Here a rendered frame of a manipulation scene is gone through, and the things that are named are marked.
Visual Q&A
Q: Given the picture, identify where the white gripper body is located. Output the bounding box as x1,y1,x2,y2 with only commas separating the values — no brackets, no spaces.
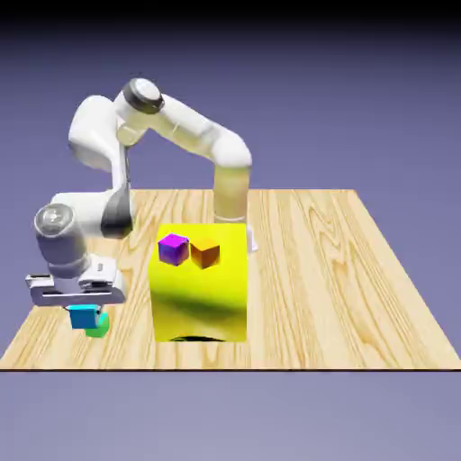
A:
30,268,128,308

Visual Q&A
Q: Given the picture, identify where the small blue cube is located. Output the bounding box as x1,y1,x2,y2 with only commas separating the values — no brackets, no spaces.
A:
68,304,101,330

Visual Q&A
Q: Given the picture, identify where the small green cube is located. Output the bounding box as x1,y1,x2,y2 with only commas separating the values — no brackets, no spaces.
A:
85,312,111,339

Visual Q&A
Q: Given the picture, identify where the small purple cube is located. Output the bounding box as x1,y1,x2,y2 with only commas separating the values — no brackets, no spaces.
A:
157,232,191,267

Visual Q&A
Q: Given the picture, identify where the small orange cube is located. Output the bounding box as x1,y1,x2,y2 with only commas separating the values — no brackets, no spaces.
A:
189,239,221,270

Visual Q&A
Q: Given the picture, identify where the large yellow box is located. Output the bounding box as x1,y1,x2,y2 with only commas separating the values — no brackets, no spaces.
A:
148,222,249,343

